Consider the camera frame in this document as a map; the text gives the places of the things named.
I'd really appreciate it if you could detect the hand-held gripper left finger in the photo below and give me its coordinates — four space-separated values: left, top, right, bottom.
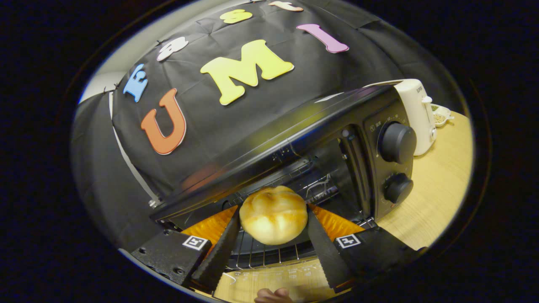
131 205 240 293

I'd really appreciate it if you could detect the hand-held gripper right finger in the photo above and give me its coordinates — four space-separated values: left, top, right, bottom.
307 204 426 294

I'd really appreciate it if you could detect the black toaster oven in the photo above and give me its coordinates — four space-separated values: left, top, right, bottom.
148 84 417 303

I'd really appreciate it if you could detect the golden bread roll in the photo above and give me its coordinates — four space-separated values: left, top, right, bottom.
239 186 308 246

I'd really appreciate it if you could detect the white toaster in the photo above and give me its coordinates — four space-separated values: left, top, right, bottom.
364 79 438 157

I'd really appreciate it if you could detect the white divided snack dish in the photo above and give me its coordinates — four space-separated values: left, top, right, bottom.
430 104 455 128

